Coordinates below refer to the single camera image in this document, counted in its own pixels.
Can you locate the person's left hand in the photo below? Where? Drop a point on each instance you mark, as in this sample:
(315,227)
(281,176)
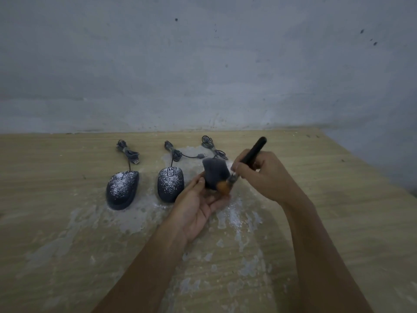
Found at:
(190,211)

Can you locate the dark grey computer mouse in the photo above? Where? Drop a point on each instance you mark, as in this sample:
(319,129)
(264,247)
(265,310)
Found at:
(215,172)

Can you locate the person's right fingers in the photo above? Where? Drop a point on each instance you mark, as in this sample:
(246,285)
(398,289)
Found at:
(245,174)

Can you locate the person's left forearm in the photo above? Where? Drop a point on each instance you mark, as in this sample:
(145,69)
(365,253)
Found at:
(143,273)

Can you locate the person's right forearm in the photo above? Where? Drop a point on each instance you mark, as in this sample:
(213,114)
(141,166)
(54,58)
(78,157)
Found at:
(319,257)

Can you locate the person's right hand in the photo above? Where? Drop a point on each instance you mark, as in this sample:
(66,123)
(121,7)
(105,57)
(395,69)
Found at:
(272,179)

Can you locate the white powder spill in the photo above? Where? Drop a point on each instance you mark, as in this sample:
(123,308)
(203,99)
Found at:
(136,221)

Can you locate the person's left thumb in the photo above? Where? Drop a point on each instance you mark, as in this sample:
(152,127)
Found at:
(196,181)

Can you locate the powder dusted dark computer mouse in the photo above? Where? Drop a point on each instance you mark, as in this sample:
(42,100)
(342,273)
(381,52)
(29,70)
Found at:
(170,185)
(122,190)

